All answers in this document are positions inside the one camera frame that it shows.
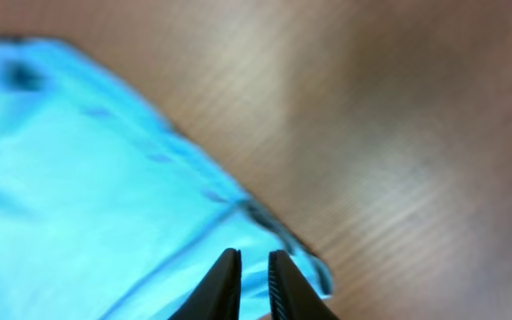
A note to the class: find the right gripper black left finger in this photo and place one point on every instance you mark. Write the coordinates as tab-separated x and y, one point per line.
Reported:
217	297

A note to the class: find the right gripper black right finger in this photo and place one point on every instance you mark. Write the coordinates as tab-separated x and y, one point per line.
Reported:
290	294

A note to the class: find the light blue printed t-shirt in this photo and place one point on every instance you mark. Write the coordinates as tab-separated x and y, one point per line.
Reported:
106	210

